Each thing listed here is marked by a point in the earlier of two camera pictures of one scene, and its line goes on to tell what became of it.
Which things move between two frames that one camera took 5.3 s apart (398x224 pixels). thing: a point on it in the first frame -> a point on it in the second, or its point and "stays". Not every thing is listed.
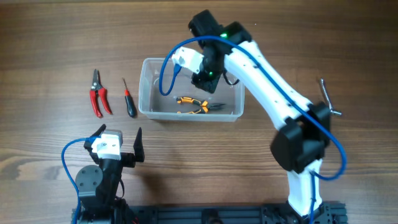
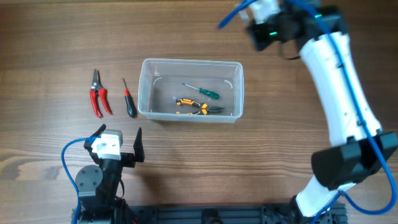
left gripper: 129,158 stays
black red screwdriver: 130,106 stays
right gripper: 210,84 -> 263,41
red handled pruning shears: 96,89 stays
